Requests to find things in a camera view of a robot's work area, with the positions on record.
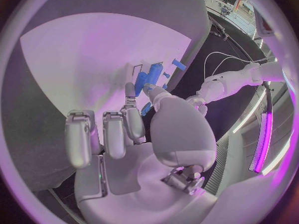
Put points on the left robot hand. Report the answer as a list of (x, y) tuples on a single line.
[(198, 101)]

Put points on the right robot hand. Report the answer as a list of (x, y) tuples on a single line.
[(179, 130)]

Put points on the blue long cylinder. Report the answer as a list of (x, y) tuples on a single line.
[(141, 80), (155, 72)]

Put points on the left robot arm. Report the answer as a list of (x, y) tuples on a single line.
[(233, 82)]

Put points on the white task board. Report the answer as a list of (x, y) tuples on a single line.
[(93, 50)]

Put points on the blue short cylinder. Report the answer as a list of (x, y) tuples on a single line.
[(146, 109)]

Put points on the blue long peg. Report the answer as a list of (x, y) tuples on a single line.
[(179, 65)]

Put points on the glowing light bar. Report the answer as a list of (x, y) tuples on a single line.
[(265, 140)]

